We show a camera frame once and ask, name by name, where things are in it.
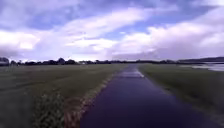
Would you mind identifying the distant line of trees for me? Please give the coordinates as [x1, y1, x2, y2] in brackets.
[0, 57, 181, 66]

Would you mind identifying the distant dark hill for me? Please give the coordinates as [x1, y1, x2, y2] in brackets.
[176, 56, 224, 64]

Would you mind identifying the green grass field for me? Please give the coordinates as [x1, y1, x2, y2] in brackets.
[0, 63, 129, 128]
[137, 63, 224, 116]

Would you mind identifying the dark asphalt path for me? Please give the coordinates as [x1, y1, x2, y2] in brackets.
[79, 64, 224, 128]

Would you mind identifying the water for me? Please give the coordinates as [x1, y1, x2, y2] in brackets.
[181, 63, 224, 72]

